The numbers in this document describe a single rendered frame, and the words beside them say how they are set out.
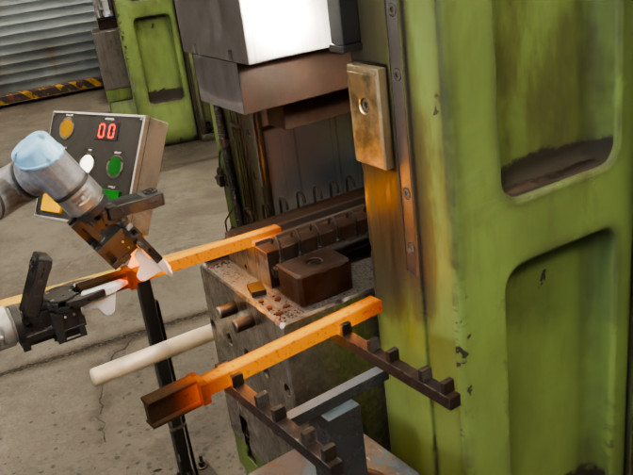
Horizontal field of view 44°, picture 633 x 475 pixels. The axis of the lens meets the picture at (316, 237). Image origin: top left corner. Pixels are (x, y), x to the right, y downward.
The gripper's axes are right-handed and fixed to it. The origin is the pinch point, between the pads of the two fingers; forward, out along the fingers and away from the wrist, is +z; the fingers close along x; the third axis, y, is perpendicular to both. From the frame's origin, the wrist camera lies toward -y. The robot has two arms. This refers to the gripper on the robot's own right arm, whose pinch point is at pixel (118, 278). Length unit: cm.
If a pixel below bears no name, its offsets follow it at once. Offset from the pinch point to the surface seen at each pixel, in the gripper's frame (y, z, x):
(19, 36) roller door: 26, 138, -776
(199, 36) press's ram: -39.8, 27.2, -7.1
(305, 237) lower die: 1.3, 37.0, 6.9
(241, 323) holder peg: 12.9, 18.9, 9.9
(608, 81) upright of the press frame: -26, 79, 46
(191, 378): 2.9, -1.6, 37.7
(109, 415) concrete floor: 100, 13, -117
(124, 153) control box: -11.5, 18.7, -44.5
